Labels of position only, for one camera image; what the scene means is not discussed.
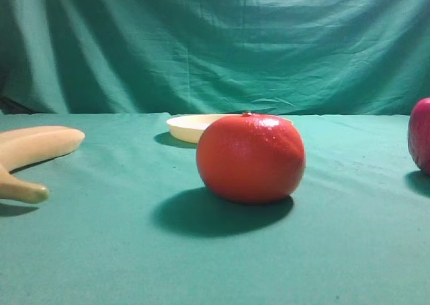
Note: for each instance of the green backdrop cloth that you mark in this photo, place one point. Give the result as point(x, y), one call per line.
point(214, 56)

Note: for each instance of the red orange fruit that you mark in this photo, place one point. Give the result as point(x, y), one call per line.
point(251, 158)

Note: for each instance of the pale yellow plate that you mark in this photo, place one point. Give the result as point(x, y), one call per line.
point(188, 128)

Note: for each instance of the green table cloth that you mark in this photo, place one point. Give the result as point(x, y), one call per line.
point(129, 221)

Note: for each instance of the yellow banana bunch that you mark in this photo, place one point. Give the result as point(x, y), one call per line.
point(27, 146)

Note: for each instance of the red pink apple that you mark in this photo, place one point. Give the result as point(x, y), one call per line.
point(418, 135)

